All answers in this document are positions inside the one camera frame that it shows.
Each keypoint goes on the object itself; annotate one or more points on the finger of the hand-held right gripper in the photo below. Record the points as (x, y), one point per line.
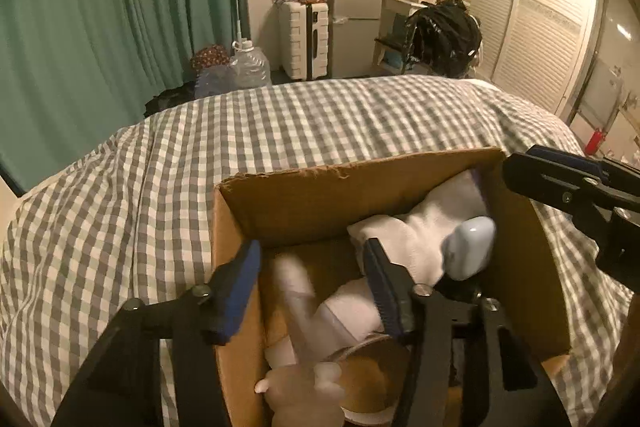
(565, 157)
(550, 184)

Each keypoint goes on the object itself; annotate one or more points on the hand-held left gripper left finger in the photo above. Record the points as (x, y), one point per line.
(240, 292)

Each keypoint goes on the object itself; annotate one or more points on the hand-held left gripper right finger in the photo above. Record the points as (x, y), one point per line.
(387, 292)

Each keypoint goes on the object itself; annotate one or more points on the light blue small device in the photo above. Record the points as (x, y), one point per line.
(470, 247)

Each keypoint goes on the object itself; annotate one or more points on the white rabbit toy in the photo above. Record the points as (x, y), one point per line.
(300, 387)

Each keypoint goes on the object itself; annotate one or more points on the brown cardboard box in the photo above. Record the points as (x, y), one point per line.
(320, 202)

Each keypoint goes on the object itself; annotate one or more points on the red fire extinguisher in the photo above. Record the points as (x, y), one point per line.
(595, 143)

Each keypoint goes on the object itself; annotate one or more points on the white louvred wardrobe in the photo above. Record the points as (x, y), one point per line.
(540, 17)

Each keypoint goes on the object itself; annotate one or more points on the grey white checked blanket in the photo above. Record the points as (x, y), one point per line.
(200, 147)

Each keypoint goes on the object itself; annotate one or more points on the black clothes pile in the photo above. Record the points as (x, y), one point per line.
(445, 37)

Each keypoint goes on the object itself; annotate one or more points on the dark cloth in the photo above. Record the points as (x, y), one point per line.
(167, 102)

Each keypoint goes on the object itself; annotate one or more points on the large clear water bottle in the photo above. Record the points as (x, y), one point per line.
(250, 69)

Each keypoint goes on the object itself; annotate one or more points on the white dressing table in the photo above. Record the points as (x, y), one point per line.
(395, 4)

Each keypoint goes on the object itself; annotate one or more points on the patterned dark bag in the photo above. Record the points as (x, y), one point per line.
(207, 57)

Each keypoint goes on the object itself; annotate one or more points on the small silver fridge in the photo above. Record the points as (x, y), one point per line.
(355, 27)

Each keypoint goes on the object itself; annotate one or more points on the white suitcase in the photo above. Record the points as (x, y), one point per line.
(297, 42)

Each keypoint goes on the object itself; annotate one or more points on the thin white pole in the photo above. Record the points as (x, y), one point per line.
(237, 12)

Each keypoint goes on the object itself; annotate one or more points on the dark green curtain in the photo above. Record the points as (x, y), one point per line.
(100, 17)

